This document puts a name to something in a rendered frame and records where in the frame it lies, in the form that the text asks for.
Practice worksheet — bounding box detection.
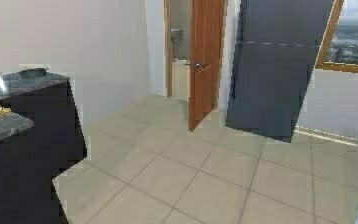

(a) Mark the wooden framed window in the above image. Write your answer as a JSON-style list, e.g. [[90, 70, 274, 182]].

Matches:
[[315, 0, 358, 75]]

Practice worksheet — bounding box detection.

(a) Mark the black kitchen counter cabinet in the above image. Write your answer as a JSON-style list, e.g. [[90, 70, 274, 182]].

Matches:
[[0, 68, 88, 224]]

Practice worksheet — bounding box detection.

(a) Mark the black door handle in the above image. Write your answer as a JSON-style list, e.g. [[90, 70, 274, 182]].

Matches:
[[185, 61, 209, 70]]

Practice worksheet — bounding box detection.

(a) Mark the dark grey fridge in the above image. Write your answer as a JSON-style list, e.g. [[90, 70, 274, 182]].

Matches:
[[225, 0, 335, 144]]

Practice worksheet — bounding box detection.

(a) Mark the dark grey pan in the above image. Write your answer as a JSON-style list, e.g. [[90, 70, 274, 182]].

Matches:
[[19, 67, 50, 80]]

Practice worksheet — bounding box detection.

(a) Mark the brown wooden room door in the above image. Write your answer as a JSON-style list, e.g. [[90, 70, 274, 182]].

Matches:
[[188, 0, 229, 132]]

